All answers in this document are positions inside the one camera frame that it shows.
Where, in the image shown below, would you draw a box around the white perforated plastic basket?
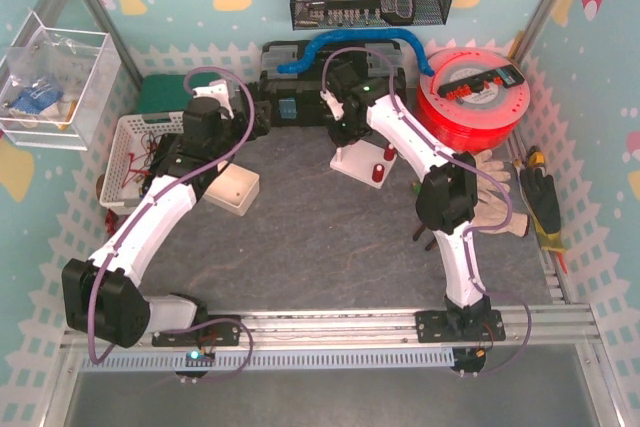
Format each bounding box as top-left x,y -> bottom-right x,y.
99,111 -> 183,215

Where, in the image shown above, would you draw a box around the white cotton work glove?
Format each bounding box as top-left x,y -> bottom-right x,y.
474,149 -> 511,193

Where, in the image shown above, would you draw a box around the orange black pliers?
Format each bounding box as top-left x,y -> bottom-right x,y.
412,225 -> 437,252

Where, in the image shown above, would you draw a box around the grey slotted cable duct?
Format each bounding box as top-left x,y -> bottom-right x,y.
81,347 -> 455,373

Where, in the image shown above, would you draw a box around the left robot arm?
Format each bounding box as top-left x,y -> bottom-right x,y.
62,67 -> 258,365

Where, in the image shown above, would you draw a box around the black plastic toolbox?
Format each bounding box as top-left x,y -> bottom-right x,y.
252,40 -> 407,127

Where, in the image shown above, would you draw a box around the black yellow work glove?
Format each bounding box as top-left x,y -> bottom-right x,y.
519,167 -> 566,253

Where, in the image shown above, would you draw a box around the green plastic tool case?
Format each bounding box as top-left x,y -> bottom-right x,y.
133,74 -> 192,115

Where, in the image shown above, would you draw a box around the black battery holder box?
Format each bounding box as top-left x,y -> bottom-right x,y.
140,133 -> 178,198

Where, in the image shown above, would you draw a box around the aluminium linear rail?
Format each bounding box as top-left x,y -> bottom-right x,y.
241,304 -> 601,350

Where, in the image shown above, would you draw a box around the white peg base plate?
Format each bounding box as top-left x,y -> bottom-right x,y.
330,140 -> 398,189

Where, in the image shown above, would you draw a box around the red filament spool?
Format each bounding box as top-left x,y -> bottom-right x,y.
414,47 -> 531,153

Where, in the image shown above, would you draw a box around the white tray with springs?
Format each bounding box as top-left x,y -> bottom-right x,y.
202,162 -> 260,216

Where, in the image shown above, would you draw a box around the blue corrugated hose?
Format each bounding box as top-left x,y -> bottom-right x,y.
277,29 -> 437,78

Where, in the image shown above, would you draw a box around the large red spring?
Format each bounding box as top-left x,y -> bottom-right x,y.
383,144 -> 395,161
371,163 -> 386,188

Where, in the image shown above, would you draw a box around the yellow black screwdriver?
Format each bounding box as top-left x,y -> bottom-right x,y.
513,146 -> 546,170

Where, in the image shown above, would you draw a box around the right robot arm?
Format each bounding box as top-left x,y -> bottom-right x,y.
320,61 -> 513,343

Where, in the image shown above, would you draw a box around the blue white glove in box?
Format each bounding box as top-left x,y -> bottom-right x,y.
10,82 -> 63,117

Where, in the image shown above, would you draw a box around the clear acrylic wall box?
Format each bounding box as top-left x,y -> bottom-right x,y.
1,13 -> 121,151

